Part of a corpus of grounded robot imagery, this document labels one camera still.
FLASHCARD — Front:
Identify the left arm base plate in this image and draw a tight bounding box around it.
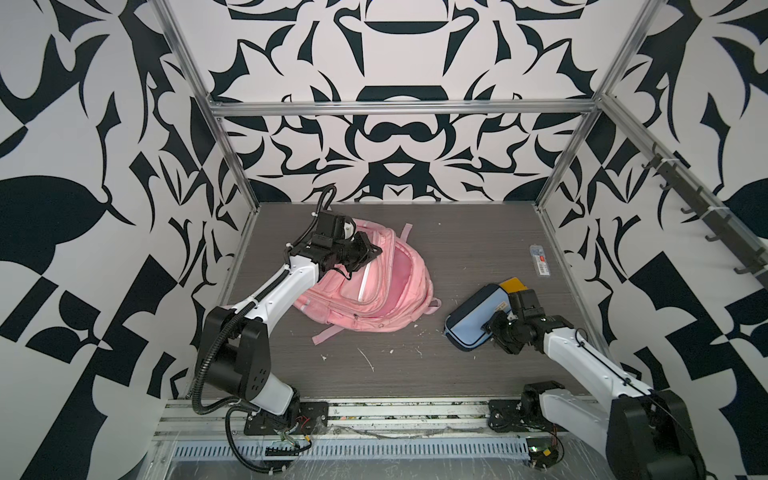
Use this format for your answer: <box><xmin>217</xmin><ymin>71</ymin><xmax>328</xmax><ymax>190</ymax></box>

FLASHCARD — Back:
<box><xmin>244</xmin><ymin>401</ymin><xmax>329</xmax><ymax>436</ymax></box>

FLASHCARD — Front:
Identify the white perforated cable duct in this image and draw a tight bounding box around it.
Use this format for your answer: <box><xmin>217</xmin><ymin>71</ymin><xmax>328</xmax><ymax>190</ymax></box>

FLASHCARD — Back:
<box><xmin>172</xmin><ymin>437</ymin><xmax>530</xmax><ymax>461</ymax></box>

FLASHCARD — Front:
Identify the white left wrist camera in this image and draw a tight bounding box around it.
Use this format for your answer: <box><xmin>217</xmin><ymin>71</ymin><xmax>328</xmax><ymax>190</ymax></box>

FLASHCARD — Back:
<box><xmin>342</xmin><ymin>217</ymin><xmax>357</xmax><ymax>240</ymax></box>

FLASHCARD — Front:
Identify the pink student backpack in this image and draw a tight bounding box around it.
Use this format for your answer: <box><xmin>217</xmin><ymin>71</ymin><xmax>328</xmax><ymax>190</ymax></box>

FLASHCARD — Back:
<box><xmin>293</xmin><ymin>219</ymin><xmax>442</xmax><ymax>345</ymax></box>

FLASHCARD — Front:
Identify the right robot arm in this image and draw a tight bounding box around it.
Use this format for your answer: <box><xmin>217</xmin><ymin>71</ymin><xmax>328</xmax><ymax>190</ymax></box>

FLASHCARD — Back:
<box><xmin>483</xmin><ymin>290</ymin><xmax>710</xmax><ymax>479</ymax></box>

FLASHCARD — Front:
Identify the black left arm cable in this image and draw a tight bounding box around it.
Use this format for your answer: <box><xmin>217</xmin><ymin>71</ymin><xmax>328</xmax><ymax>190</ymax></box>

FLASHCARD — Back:
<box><xmin>188</xmin><ymin>184</ymin><xmax>338</xmax><ymax>475</ymax></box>

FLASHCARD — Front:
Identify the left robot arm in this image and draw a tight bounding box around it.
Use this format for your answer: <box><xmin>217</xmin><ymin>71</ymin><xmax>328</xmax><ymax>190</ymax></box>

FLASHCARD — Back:
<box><xmin>189</xmin><ymin>210</ymin><xmax>383</xmax><ymax>416</ymax></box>

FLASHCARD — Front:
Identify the wall hook rack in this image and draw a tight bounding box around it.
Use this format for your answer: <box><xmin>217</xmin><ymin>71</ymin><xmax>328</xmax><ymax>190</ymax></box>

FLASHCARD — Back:
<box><xmin>640</xmin><ymin>143</ymin><xmax>767</xmax><ymax>289</ymax></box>

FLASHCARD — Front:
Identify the blue pencil case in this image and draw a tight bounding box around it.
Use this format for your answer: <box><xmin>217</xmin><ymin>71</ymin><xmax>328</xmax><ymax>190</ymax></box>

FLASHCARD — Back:
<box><xmin>444</xmin><ymin>284</ymin><xmax>511</xmax><ymax>352</ymax></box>

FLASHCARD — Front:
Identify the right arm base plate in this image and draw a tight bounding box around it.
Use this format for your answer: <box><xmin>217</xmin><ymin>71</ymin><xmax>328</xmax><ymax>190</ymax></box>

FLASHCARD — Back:
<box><xmin>487</xmin><ymin>396</ymin><xmax>561</xmax><ymax>433</ymax></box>

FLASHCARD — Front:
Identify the aluminium front rail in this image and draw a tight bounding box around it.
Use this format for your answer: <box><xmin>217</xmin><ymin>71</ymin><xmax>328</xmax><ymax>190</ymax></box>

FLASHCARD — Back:
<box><xmin>152</xmin><ymin>396</ymin><xmax>495</xmax><ymax>441</ymax></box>

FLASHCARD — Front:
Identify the yellow sticky note pad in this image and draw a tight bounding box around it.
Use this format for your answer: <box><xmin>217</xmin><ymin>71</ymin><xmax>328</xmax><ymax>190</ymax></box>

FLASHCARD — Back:
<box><xmin>499</xmin><ymin>277</ymin><xmax>528</xmax><ymax>294</ymax></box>

